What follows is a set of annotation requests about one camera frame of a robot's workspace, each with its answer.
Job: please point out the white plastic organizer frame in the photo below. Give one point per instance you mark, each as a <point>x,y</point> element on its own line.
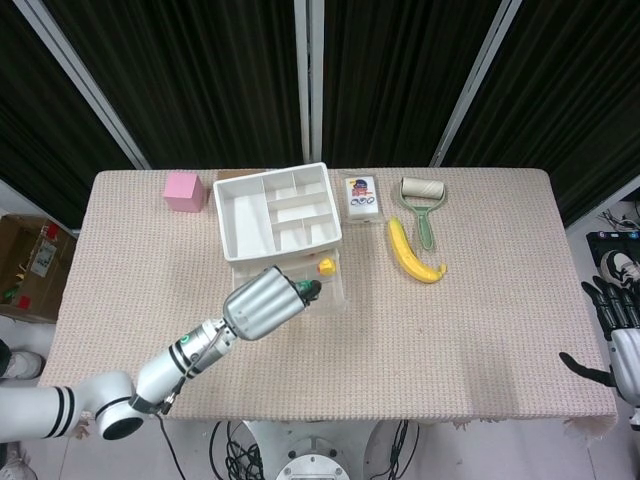
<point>275,215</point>

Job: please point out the brown cardboard box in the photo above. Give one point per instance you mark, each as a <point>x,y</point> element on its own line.
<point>30,265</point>

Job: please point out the green lint roller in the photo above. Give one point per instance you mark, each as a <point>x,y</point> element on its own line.
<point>424,192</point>

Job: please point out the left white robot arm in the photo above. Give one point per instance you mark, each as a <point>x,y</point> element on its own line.
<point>150,375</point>

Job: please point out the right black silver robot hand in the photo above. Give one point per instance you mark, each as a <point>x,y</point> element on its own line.
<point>620,345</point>

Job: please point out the grey metal frame post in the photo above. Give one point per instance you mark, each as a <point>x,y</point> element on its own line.
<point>85,85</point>
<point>475,85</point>
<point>309,80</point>

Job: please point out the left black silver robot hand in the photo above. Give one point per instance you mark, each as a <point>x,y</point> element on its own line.
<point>262,305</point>

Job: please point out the yellow banana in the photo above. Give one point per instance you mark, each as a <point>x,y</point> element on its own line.
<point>407,255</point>

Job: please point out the beige checkered tablecloth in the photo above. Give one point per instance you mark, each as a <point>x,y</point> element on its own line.
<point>400,340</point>

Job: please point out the pink cube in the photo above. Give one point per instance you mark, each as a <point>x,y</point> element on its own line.
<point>182,192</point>

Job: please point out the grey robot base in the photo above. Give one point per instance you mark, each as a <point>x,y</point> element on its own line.
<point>315,455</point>

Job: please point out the green black toy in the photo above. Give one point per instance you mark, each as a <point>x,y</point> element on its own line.
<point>303,287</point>

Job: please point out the white packaged sponge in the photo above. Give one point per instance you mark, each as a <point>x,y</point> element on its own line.
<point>362,200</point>

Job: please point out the yellow rubber duck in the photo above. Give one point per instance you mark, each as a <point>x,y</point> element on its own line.
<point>327,267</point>

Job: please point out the white sneaker with black stripes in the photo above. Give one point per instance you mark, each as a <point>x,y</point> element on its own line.
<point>620,265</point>

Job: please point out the clear plastic box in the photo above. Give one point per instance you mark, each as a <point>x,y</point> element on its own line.
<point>327,292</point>

